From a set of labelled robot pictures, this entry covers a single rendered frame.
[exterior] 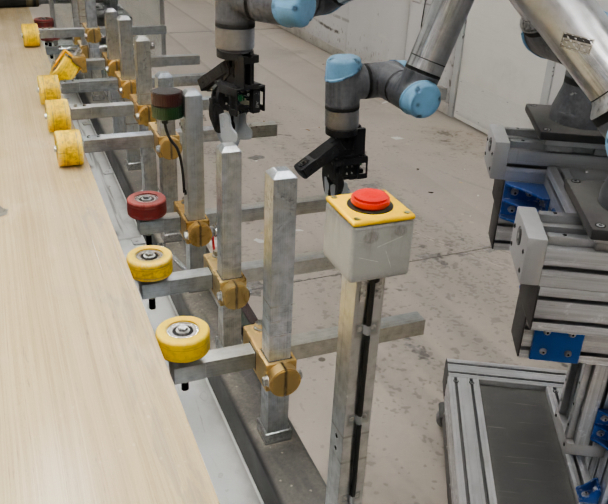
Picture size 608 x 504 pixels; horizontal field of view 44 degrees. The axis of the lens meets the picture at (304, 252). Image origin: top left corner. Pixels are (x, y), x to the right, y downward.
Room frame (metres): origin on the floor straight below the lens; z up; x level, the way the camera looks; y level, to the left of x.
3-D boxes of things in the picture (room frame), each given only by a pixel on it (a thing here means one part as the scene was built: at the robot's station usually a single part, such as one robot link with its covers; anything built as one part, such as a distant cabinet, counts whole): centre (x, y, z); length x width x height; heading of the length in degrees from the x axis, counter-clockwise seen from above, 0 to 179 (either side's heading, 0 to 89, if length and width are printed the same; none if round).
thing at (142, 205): (1.40, 0.33, 0.85); 0.08 x 0.08 x 0.11
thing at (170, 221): (1.48, 0.15, 0.84); 0.43 x 0.03 x 0.04; 113
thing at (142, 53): (1.86, 0.43, 0.90); 0.03 x 0.03 x 0.48; 23
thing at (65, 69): (2.30, 0.77, 0.93); 0.09 x 0.08 x 0.09; 113
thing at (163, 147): (1.65, 0.34, 0.95); 0.13 x 0.06 x 0.05; 23
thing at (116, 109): (1.91, 0.41, 0.95); 0.50 x 0.04 x 0.04; 113
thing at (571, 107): (1.66, -0.62, 1.09); 0.15 x 0.15 x 0.10
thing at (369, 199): (0.70, -0.07, 1.22); 0.04 x 0.04 x 0.02
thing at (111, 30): (2.32, 0.62, 0.88); 0.03 x 0.03 x 0.48; 23
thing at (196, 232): (1.42, 0.24, 0.85); 0.13 x 0.06 x 0.05; 23
